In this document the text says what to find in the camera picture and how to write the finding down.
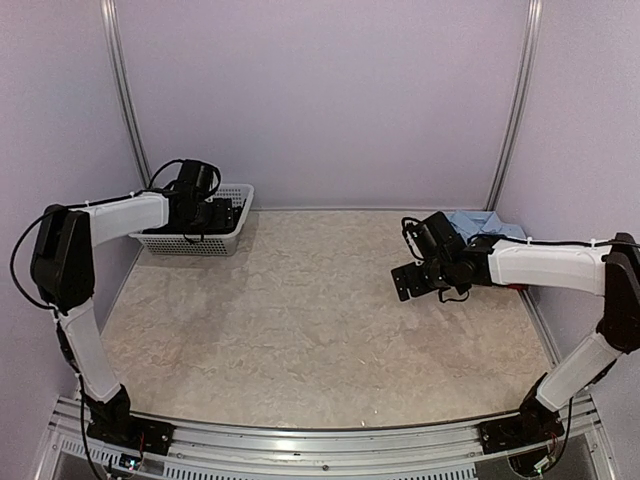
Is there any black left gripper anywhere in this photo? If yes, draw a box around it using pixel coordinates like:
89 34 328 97
182 197 233 231

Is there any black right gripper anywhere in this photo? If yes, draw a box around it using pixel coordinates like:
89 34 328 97
391 258 454 301

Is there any white perforated plastic basket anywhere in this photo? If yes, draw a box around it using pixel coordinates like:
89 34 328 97
129 184 255 256

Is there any light blue shirt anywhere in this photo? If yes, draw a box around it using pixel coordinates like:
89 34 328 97
445 210 525 241

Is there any red black plaid shirt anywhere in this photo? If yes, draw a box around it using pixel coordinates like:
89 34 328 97
504 284 528 292

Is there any black long sleeve shirt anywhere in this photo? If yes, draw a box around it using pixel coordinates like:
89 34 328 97
142 198 242 235

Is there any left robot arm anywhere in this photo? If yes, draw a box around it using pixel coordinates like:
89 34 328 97
31 159 227 404

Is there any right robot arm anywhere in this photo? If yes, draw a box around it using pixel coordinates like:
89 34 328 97
391 212 639 444

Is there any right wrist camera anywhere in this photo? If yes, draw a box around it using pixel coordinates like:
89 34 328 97
401 216 422 252

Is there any aluminium front rail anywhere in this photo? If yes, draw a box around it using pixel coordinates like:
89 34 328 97
44 394 616 480

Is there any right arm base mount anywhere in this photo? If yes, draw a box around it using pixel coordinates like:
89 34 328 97
478 381 565 455

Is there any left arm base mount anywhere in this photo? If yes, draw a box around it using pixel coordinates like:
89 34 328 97
82 385 175 456

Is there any left aluminium corner post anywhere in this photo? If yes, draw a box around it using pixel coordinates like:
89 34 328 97
100 0 151 186

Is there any aluminium corner post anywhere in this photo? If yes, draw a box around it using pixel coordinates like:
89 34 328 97
100 0 151 186
484 0 543 211

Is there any right aluminium corner post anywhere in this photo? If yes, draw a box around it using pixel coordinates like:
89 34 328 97
484 0 543 211

